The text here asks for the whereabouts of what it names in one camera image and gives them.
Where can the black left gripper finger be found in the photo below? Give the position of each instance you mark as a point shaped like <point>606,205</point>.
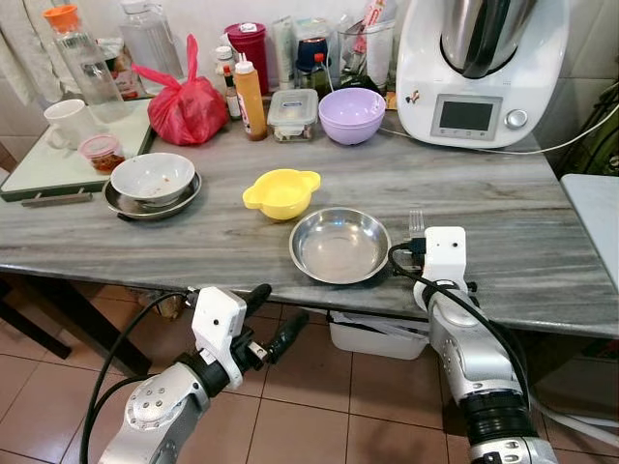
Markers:
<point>258,298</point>
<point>288,335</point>

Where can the silver metal fork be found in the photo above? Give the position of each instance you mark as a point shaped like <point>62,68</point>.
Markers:
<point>417,224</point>

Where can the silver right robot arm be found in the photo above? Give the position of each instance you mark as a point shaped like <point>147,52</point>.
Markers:
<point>459,362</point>

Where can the white plastic bin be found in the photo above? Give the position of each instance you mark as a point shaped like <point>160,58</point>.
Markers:
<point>372,338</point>

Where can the deep stainless steel plate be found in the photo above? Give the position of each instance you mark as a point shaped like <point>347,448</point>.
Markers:
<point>338,246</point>

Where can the steel plate under white bowl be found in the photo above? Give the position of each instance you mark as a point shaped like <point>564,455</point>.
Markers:
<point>145,211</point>

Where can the white ceramic bowl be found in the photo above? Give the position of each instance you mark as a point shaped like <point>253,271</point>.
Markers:
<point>153,177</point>

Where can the glass food container with lid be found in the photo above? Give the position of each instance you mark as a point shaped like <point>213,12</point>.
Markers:
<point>292,114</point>

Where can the orange sauce squeeze bottle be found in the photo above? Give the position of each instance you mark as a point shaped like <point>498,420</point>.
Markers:
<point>251,101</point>

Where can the red plastic bag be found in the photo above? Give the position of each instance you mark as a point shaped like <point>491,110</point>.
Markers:
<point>189,111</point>

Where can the purple plastic bowl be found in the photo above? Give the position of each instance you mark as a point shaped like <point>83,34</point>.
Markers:
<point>351,116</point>

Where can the small tub with red lid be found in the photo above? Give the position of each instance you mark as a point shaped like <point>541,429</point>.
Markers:
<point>102,153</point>

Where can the small dark bottle red cap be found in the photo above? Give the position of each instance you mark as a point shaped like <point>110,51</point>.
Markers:
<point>321,77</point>

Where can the small bottle with white cap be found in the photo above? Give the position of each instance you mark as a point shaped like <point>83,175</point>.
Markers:
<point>225,63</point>

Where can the white tray with green rim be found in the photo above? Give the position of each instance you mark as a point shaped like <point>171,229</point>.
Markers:
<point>48,169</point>

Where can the white side table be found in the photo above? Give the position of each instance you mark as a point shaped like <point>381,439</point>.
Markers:
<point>595,213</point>

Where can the jar with blue lid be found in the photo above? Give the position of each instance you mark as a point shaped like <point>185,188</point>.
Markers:
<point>311,53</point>

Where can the white squeeze tube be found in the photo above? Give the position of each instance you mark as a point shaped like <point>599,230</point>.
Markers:
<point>283,48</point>

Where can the dark red canister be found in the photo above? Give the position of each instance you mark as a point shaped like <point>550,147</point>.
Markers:
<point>250,43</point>

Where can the white ceramic mug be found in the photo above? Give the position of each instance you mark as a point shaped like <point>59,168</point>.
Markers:
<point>70,121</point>

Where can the clear measuring jug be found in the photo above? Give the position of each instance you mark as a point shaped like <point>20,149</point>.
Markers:
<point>377,58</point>

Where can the pale green box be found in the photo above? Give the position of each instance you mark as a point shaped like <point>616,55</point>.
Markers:
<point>309,29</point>

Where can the clear jug with white lid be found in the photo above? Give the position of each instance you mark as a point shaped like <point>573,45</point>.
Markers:
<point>150,43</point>

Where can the white kitchen cooking machine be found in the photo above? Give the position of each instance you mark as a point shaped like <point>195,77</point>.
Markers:
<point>426,68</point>

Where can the clear bottle with orange cap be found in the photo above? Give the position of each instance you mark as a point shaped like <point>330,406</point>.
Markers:
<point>87,68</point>

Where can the pink printed packet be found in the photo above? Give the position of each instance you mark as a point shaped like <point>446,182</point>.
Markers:
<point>377,14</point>

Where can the white hanging towel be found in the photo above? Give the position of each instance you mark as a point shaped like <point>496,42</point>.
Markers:
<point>24,48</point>

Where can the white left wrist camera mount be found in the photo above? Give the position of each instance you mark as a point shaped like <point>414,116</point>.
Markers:
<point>218,319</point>

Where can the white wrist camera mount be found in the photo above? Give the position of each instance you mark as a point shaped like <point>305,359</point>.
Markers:
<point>445,256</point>
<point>218,319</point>

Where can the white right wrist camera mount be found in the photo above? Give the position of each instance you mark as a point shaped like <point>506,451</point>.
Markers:
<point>445,256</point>

